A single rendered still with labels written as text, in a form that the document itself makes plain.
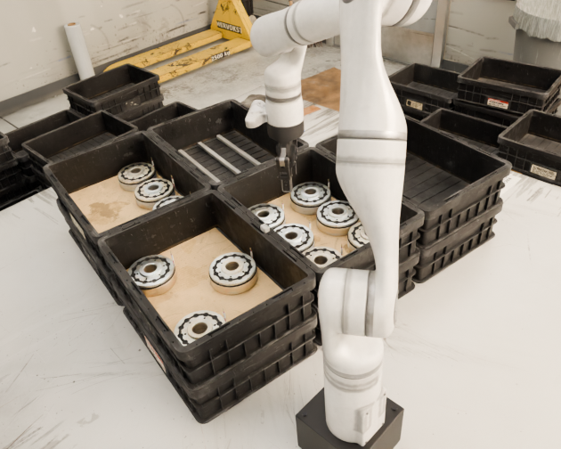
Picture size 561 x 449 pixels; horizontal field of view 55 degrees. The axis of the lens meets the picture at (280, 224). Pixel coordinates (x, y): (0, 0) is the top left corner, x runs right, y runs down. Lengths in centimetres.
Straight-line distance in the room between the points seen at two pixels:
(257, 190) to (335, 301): 68
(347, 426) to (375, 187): 41
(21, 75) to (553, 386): 398
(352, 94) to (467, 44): 347
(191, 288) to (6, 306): 53
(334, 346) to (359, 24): 43
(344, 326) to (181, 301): 51
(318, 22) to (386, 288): 42
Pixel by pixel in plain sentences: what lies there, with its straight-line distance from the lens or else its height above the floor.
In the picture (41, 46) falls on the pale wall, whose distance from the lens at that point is 449.
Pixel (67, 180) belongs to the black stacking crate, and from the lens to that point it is 159.
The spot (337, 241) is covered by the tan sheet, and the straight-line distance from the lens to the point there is 126.
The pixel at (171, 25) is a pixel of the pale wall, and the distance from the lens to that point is 504.
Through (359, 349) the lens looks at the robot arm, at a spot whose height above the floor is 101.
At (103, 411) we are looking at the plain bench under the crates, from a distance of 121.
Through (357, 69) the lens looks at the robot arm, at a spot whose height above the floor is 137.
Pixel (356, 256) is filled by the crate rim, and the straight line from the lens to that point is 108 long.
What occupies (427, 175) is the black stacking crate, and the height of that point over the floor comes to 83.
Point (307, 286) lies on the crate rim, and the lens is 103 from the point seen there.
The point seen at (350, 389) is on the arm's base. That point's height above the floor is 95.
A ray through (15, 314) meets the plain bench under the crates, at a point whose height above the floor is 70.
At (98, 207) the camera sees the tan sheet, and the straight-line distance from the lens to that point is 152.
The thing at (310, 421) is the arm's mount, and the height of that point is 80.
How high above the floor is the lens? 164
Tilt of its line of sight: 38 degrees down
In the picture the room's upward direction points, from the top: 5 degrees counter-clockwise
